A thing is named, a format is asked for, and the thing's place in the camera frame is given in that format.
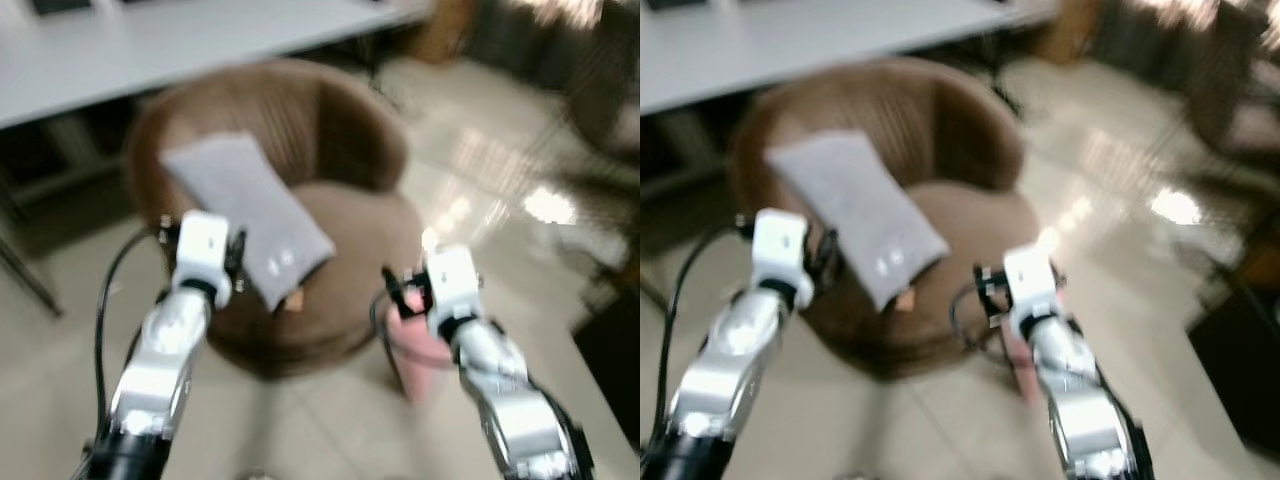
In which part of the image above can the grey rectangular pillow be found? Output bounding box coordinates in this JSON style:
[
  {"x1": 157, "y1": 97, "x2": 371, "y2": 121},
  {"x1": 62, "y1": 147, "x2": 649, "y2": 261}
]
[
  {"x1": 160, "y1": 131, "x2": 338, "y2": 313},
  {"x1": 765, "y1": 129, "x2": 952, "y2": 313}
]

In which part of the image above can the brown round wicker armchair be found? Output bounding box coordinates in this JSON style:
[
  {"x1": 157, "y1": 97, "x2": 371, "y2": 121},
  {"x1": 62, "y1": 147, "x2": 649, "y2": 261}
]
[
  {"x1": 728, "y1": 57, "x2": 1043, "y2": 381},
  {"x1": 125, "y1": 58, "x2": 427, "y2": 381}
]

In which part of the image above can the white long table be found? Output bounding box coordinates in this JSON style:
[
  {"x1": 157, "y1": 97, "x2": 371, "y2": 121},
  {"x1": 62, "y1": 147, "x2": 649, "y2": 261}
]
[
  {"x1": 640, "y1": 0, "x2": 1063, "y2": 117},
  {"x1": 0, "y1": 0, "x2": 437, "y2": 132}
]

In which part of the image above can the black low cabinet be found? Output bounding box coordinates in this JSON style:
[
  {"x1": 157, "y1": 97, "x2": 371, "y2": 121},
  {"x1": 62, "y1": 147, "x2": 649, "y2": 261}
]
[
  {"x1": 570, "y1": 288, "x2": 641, "y2": 453},
  {"x1": 1185, "y1": 282, "x2": 1280, "y2": 463}
]

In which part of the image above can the dark wicker chair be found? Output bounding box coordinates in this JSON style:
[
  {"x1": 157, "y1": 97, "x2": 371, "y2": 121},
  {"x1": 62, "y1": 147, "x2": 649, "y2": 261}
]
[
  {"x1": 558, "y1": 0, "x2": 641, "y2": 163},
  {"x1": 1184, "y1": 0, "x2": 1280, "y2": 153}
]

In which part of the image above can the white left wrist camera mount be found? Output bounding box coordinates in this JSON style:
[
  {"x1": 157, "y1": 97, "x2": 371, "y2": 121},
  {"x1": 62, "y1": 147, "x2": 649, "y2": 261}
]
[
  {"x1": 750, "y1": 208, "x2": 814, "y2": 291},
  {"x1": 174, "y1": 210, "x2": 234, "y2": 293}
]

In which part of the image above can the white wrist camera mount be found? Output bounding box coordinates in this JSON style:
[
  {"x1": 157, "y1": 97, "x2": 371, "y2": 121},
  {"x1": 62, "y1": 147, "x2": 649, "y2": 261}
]
[
  {"x1": 1002, "y1": 245, "x2": 1062, "y2": 333},
  {"x1": 424, "y1": 245, "x2": 487, "y2": 338},
  {"x1": 750, "y1": 208, "x2": 814, "y2": 291},
  {"x1": 174, "y1": 210, "x2": 234, "y2": 293}
]

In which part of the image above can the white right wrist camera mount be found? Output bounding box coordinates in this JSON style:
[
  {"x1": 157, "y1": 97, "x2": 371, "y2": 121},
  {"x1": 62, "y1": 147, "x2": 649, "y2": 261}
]
[
  {"x1": 1002, "y1": 245, "x2": 1062, "y2": 333},
  {"x1": 424, "y1": 245, "x2": 487, "y2": 338}
]

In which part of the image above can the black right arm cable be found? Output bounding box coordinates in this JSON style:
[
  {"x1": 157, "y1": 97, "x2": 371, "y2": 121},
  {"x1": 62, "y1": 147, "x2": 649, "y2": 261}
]
[
  {"x1": 369, "y1": 288, "x2": 403, "y2": 353},
  {"x1": 947, "y1": 284, "x2": 1003, "y2": 353}
]

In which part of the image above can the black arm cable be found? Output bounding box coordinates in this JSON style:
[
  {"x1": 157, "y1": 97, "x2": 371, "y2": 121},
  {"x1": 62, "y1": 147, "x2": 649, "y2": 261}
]
[
  {"x1": 92, "y1": 224, "x2": 183, "y2": 449},
  {"x1": 654, "y1": 218, "x2": 757, "y2": 446},
  {"x1": 369, "y1": 288, "x2": 403, "y2": 353},
  {"x1": 947, "y1": 284, "x2": 1003, "y2": 353}
]

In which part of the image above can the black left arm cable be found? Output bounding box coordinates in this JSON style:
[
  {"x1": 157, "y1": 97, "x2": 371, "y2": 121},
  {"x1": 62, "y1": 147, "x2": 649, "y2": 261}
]
[
  {"x1": 92, "y1": 224, "x2": 183, "y2": 449},
  {"x1": 654, "y1": 218, "x2": 757, "y2": 446}
]

